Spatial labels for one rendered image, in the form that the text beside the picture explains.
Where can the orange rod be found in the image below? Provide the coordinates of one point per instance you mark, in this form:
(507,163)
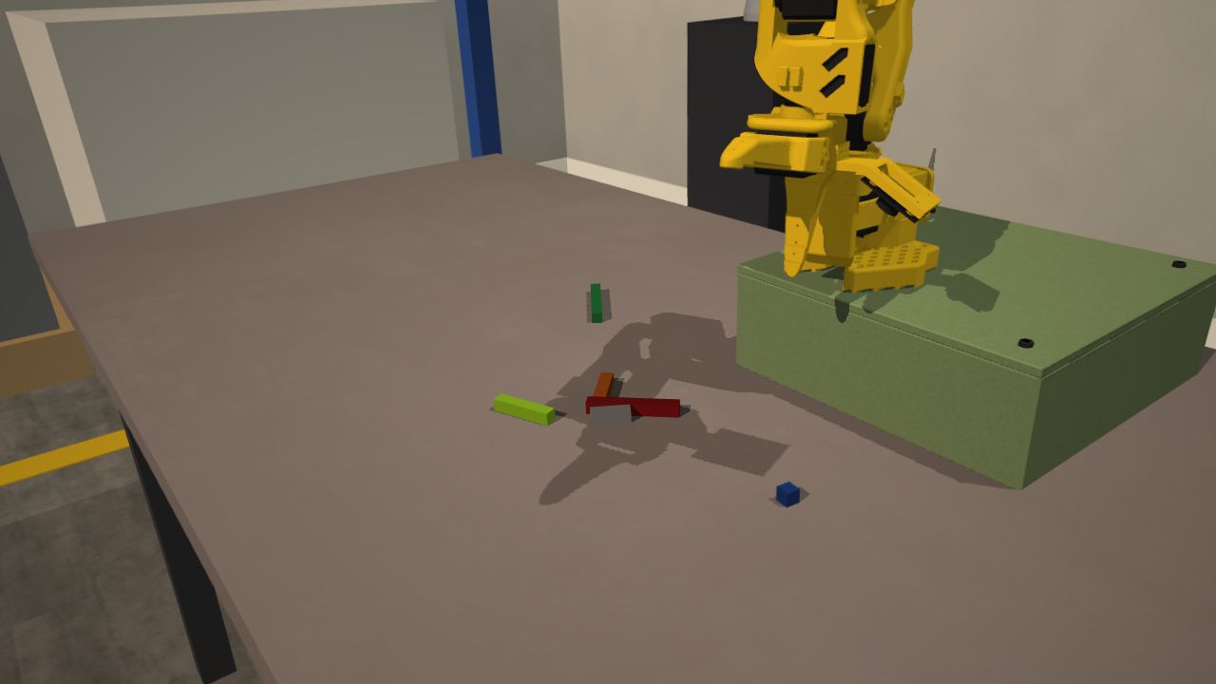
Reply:
(604,385)

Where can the blue cube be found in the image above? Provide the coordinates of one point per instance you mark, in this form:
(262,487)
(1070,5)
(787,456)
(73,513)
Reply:
(787,494)

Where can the dark red rod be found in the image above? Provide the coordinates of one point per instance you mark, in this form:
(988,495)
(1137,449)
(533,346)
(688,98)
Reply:
(639,406)

